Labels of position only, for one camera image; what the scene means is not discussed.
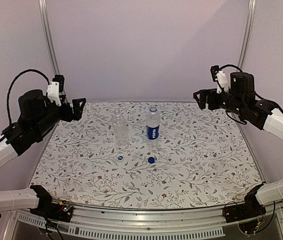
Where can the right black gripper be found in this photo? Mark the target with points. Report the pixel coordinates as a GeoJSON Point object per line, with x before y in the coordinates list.
{"type": "Point", "coordinates": [204, 93]}

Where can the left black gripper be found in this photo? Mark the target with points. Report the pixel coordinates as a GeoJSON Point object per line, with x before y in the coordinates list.
{"type": "Point", "coordinates": [77, 112]}

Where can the clear plastic bottle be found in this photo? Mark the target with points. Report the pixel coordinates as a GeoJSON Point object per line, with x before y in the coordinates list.
{"type": "Point", "coordinates": [120, 128]}

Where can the white Pocari Sweat cap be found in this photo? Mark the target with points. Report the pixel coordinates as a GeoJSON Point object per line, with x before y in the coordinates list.
{"type": "Point", "coordinates": [120, 158]}

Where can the blue Pepsi bottle cap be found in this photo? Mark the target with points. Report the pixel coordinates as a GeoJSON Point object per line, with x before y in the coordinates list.
{"type": "Point", "coordinates": [151, 160]}

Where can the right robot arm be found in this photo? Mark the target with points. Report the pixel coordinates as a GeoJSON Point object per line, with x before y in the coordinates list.
{"type": "Point", "coordinates": [237, 95]}

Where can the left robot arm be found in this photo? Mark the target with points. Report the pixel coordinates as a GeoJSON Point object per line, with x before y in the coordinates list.
{"type": "Point", "coordinates": [38, 116]}

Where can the floral patterned table mat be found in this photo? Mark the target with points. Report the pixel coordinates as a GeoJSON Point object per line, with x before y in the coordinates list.
{"type": "Point", "coordinates": [201, 159]}

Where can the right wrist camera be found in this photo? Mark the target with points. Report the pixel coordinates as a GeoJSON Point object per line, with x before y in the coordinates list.
{"type": "Point", "coordinates": [219, 76]}

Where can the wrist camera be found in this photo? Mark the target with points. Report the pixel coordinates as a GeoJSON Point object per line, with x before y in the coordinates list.
{"type": "Point", "coordinates": [55, 90]}
{"type": "Point", "coordinates": [219, 76]}

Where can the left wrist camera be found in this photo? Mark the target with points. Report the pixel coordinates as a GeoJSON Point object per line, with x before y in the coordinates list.
{"type": "Point", "coordinates": [55, 90]}

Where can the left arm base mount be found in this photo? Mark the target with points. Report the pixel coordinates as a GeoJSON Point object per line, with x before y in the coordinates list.
{"type": "Point", "coordinates": [54, 208]}

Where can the right aluminium frame post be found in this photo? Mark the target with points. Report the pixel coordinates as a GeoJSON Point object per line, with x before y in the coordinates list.
{"type": "Point", "coordinates": [249, 23]}

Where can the aluminium frame post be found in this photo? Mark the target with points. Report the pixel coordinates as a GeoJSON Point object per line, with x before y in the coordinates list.
{"type": "Point", "coordinates": [249, 23]}
{"type": "Point", "coordinates": [48, 36]}

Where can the left aluminium frame post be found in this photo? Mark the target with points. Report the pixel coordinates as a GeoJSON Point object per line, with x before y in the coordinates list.
{"type": "Point", "coordinates": [48, 36]}

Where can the aluminium front rail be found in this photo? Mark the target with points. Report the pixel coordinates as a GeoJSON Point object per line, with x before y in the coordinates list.
{"type": "Point", "coordinates": [105, 223]}

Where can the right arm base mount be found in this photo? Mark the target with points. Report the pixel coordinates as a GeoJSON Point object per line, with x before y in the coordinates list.
{"type": "Point", "coordinates": [250, 208]}

